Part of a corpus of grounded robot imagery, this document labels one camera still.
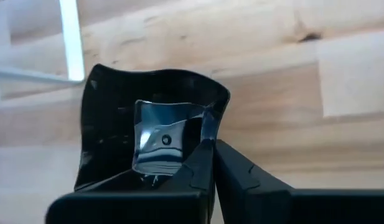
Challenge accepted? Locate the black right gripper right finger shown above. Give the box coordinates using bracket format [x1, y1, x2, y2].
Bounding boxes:
[214, 139, 384, 224]

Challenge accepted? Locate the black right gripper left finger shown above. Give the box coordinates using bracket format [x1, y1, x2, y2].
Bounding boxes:
[45, 139, 216, 224]

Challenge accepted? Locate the black wavy square mini plate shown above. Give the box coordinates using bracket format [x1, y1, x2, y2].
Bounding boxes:
[73, 63, 232, 192]

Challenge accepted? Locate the white perforated metal shelf riser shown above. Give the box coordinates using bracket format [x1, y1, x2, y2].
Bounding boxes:
[0, 0, 86, 85]

